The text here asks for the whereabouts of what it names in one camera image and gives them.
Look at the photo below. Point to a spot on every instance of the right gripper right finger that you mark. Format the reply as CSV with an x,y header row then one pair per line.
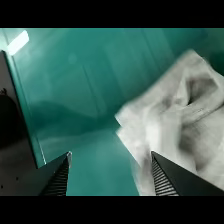
x,y
176,181

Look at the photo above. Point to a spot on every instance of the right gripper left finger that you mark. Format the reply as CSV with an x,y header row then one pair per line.
x,y
55,180

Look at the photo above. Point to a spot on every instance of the white garment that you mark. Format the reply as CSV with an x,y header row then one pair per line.
x,y
186,126

